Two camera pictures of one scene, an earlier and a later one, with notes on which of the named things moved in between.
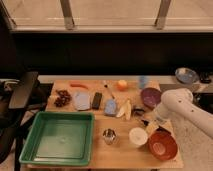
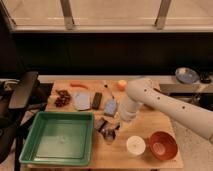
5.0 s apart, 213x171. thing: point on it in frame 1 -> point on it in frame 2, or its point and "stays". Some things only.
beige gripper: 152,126 -> 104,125
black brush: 158,128 -> 118,126
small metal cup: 109,136 stays
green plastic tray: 60,138 stays
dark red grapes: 63,97 stays
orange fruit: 122,85 stays
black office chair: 21,101 stays
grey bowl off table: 186,75 stays
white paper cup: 138,136 -> 135,145
